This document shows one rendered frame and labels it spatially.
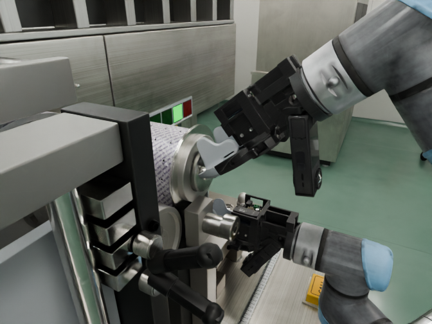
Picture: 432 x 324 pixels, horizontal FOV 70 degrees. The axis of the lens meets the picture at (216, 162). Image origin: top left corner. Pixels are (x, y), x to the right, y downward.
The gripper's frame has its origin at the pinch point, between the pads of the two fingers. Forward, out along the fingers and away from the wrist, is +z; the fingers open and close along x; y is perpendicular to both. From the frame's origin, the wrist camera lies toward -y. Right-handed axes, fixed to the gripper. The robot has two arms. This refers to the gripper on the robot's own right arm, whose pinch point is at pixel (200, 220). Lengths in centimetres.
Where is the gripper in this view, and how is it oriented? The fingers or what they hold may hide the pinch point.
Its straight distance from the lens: 66.6
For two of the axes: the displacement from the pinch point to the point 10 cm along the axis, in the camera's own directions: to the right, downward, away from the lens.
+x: -4.5, 4.0, -8.0
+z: -8.9, -2.0, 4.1
